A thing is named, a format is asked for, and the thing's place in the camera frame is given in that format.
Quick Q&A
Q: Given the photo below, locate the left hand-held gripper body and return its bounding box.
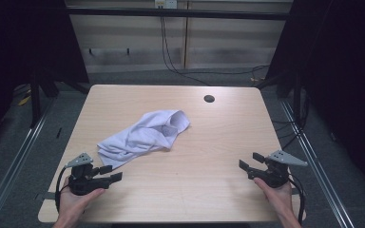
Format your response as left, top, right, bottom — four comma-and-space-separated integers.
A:
65, 152, 112, 197

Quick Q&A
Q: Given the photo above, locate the white printed towel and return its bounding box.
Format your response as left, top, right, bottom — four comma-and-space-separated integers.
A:
96, 109, 191, 170

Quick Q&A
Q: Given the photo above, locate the bundle of black floor cables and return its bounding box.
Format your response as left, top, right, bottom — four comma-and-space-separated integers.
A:
271, 89, 311, 150

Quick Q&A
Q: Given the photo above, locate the black metal stand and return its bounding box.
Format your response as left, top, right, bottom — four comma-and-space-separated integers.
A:
28, 71, 60, 129
256, 69, 302, 123

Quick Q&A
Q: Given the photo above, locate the black horizontal bar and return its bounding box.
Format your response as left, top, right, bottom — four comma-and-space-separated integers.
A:
66, 8, 292, 22

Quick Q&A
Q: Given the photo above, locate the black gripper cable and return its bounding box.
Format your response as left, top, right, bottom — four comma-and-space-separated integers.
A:
287, 176, 307, 226
54, 166, 70, 213

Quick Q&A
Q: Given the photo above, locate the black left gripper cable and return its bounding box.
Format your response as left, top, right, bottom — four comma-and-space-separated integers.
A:
54, 166, 70, 213

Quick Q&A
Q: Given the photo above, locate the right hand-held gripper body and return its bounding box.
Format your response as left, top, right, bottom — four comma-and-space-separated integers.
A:
247, 149, 308, 189

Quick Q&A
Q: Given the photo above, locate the person's right hand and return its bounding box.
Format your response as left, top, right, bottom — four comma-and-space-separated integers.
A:
253, 177, 294, 219

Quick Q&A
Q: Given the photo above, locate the black hanging wall cable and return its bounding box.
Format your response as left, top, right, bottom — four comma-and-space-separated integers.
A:
160, 15, 212, 86

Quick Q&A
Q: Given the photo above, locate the black curtain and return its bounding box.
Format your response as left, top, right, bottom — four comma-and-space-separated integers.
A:
0, 0, 90, 156
265, 0, 365, 193

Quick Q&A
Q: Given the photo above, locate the yellow floor item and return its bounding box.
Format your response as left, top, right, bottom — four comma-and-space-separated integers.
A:
17, 94, 32, 106

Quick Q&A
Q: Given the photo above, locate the metal floor rail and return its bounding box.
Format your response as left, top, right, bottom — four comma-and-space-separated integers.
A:
0, 98, 57, 228
279, 99, 356, 228

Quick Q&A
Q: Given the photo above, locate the black floor cable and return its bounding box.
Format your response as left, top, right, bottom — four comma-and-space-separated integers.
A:
183, 65, 271, 77

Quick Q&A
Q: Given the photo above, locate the person's left hand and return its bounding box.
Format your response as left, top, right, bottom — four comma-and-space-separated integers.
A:
58, 177, 106, 221

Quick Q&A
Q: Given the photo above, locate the grey table edge strap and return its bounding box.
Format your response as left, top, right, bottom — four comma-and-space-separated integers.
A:
34, 191, 57, 201

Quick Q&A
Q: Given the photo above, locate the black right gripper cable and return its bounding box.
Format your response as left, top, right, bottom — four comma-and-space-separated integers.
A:
287, 176, 307, 226

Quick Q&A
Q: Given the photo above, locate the white wall socket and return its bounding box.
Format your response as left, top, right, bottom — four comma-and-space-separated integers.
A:
154, 0, 179, 10

